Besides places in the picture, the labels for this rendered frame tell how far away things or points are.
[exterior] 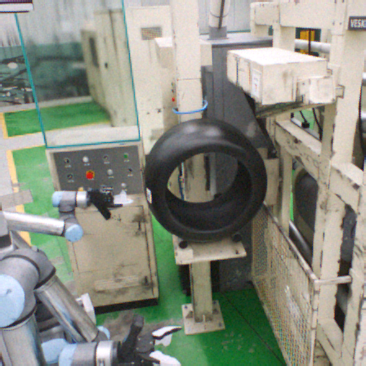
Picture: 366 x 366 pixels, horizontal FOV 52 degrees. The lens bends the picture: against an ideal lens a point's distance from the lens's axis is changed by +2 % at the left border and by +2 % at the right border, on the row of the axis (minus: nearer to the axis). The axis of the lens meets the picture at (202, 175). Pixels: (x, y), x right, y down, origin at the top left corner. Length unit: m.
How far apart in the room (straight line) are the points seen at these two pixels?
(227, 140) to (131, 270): 1.37
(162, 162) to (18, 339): 0.87
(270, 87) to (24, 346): 1.13
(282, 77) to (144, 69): 4.06
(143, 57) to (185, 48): 3.41
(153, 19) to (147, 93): 0.96
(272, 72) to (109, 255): 1.72
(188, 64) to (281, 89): 0.68
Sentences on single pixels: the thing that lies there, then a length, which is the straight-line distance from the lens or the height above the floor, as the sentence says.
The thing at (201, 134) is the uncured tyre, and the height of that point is 1.47.
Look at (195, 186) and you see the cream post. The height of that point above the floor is 1.04.
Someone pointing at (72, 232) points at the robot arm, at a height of 1.10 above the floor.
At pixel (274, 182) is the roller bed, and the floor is 1.05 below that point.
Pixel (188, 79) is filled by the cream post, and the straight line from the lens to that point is 1.98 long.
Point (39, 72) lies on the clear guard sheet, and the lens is 2.29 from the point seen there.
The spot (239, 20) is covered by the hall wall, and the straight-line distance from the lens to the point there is 12.95.
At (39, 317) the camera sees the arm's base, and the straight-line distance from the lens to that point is 1.95.
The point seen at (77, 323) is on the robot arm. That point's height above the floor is 1.08.
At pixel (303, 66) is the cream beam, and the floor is 1.76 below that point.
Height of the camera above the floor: 1.96
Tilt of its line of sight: 23 degrees down
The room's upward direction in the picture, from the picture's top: 3 degrees counter-clockwise
